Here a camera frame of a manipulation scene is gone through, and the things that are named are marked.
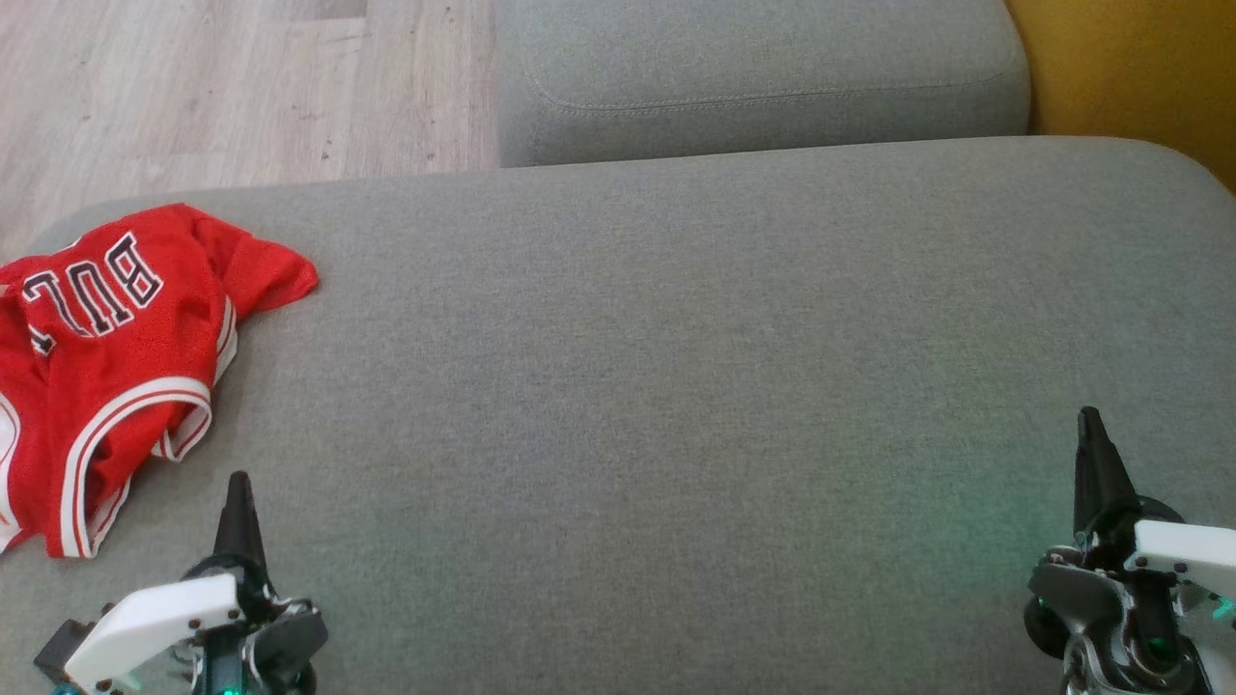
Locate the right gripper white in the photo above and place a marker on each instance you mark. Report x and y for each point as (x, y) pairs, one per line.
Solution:
(1193, 555)

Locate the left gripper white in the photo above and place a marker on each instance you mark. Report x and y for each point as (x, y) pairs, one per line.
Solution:
(154, 618)

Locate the red Bulls basketball jersey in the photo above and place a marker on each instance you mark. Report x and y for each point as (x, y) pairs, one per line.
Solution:
(126, 367)

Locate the large grey sofa seat cushion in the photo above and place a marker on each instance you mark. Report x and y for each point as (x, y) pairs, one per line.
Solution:
(628, 386)

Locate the grey stitched sofa cushion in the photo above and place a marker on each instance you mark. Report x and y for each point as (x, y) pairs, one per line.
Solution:
(753, 58)

